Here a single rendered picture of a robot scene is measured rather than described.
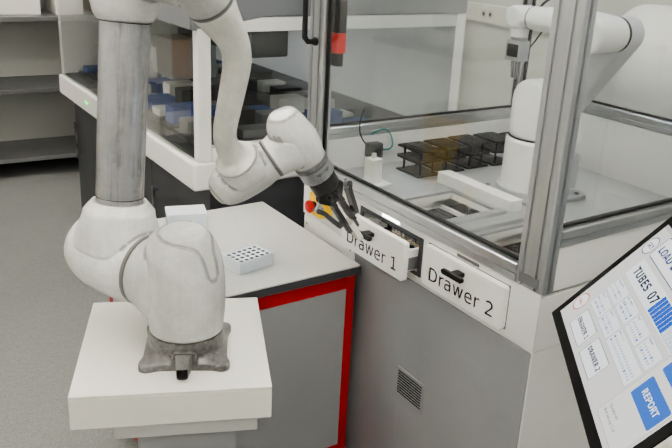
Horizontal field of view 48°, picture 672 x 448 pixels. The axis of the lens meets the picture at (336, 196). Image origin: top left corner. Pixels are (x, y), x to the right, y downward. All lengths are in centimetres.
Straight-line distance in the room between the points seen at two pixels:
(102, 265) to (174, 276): 20
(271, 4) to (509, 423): 157
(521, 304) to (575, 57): 57
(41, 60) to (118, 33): 440
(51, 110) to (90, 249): 442
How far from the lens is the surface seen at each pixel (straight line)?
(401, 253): 197
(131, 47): 155
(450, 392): 206
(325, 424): 245
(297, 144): 179
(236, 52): 157
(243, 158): 176
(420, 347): 211
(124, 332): 172
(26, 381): 320
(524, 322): 178
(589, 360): 140
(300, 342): 223
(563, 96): 161
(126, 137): 158
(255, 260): 215
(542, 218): 168
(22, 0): 549
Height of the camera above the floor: 167
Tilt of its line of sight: 19 degrees down
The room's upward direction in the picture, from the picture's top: 3 degrees clockwise
